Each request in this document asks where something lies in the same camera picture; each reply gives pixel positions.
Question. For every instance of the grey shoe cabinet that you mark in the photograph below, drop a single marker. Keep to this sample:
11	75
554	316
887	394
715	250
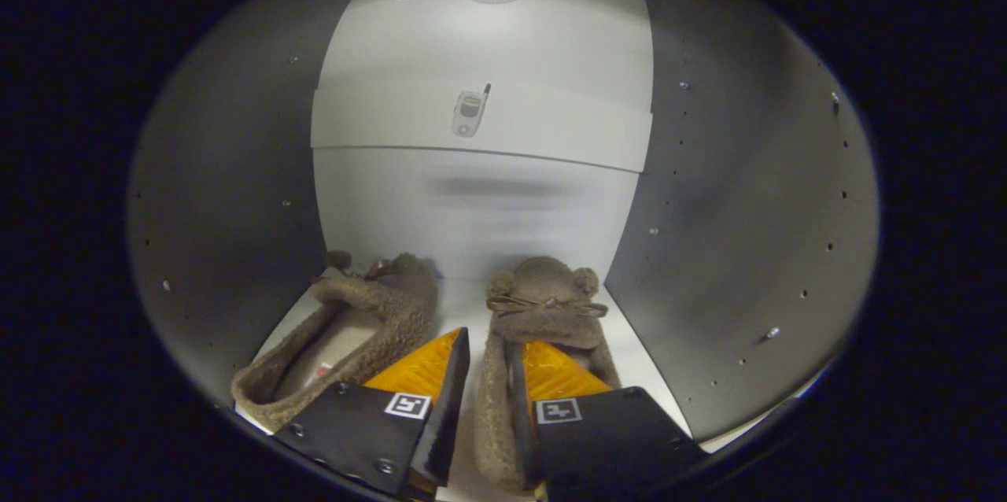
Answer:
747	211

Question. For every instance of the brown fuzzy shoe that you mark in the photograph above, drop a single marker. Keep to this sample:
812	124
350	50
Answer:
543	282
393	313

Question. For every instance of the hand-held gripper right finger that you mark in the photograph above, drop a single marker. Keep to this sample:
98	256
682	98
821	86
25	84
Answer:
519	423

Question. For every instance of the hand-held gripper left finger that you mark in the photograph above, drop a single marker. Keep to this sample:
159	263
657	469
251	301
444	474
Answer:
448	415

